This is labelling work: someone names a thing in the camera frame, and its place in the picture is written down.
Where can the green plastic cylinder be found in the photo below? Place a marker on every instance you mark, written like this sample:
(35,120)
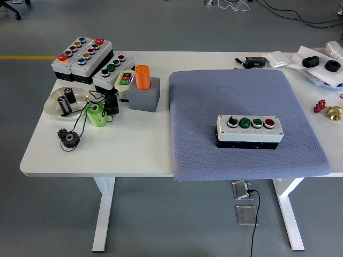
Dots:
(97,116)

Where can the four-button control box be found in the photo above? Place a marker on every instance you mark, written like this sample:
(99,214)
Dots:
(106,79)
(249,135)

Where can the small dark metal gear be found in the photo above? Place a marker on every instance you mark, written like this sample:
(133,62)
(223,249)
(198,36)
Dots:
(61,133)

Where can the orange cylinder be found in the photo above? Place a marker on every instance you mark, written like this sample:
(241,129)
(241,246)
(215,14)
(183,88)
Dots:
(142,77)

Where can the black module with green terminal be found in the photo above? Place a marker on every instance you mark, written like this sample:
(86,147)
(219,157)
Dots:
(255,61)

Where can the five-button box with mushroom button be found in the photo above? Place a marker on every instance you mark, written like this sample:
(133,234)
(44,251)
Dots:
(88,62)
(59,67)

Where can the dark brown capacitor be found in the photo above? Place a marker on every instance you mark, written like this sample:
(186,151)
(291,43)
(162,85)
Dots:
(64,104)
(70,95)

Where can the cream red-green switch box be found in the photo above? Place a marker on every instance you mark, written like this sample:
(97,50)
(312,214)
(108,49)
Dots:
(120,83)

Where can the white table leg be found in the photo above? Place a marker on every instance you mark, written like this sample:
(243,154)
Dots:
(103,214)
(289,214)

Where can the small black box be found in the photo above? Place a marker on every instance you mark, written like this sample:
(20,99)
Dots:
(112,105)

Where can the metal floor fitting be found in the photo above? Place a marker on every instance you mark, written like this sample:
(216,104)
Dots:
(209,2)

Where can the grey block with hole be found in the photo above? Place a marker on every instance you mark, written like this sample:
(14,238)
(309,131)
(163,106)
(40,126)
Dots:
(144,99)

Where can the grey-blue textured mat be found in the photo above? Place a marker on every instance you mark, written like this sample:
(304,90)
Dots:
(203,107)

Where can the black pen-shaped tool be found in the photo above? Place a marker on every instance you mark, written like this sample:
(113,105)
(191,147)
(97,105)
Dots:
(240,62)

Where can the clear bubble wrap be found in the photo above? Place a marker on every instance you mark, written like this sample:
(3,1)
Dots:
(335,49)

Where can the large dark metal gear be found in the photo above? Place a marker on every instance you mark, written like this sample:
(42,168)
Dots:
(70,139)

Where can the white foam wrapping sheet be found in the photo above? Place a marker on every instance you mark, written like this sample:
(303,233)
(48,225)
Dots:
(321,73)

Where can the open metal floor socket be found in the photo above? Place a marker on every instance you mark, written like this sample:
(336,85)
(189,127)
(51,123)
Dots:
(241,190)

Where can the black office chair base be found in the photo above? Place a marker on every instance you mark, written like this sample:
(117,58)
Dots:
(12,10)

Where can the closed metal floor plate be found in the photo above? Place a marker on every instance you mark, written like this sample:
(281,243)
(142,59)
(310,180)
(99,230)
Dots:
(246,215)

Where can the clear shallow dish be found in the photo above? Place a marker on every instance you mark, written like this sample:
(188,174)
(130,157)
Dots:
(51,105)

